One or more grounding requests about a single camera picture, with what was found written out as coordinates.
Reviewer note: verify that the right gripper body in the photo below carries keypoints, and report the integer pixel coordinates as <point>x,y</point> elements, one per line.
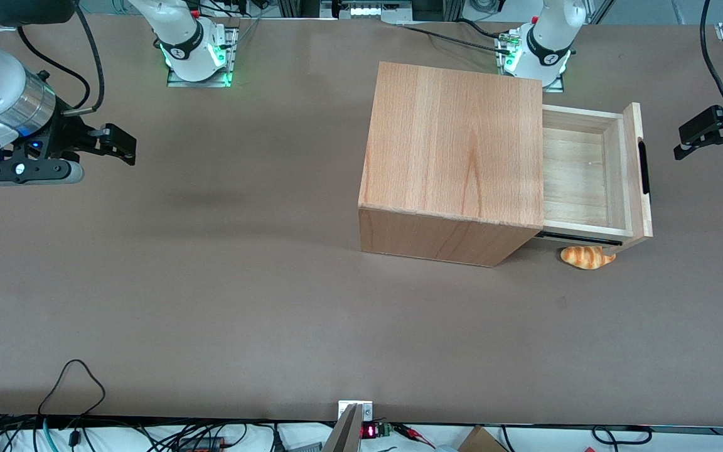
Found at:
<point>65,136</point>

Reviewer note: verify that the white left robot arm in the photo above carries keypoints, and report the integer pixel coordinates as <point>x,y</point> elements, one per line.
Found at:
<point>550,31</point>

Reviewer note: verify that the wooden drawer cabinet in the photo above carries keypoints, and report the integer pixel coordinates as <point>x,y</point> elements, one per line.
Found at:
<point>452,157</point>

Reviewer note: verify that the toy croissant bread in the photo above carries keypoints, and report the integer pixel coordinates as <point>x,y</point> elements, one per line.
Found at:
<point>584,258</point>

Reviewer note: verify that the white power strip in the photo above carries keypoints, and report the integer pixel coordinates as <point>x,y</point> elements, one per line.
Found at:
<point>374,9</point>

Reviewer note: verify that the black orange device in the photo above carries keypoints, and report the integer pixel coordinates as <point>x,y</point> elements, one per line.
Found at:
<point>201,444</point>

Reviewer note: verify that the red digit display module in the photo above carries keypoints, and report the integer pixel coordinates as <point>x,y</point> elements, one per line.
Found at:
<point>371,430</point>

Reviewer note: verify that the brown cardboard piece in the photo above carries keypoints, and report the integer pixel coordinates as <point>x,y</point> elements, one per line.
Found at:
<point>481,441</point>

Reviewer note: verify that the red and black clip leads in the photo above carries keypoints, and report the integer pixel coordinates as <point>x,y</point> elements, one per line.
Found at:
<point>412,432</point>

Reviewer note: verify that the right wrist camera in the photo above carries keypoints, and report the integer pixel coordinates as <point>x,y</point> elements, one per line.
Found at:
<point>35,172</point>

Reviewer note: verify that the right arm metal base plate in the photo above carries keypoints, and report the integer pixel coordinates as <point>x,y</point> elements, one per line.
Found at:
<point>176,78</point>

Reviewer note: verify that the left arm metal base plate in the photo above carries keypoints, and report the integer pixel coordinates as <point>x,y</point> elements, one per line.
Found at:
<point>553,86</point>

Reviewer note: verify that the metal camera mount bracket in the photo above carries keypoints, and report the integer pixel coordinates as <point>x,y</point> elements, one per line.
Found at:
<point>355,411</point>

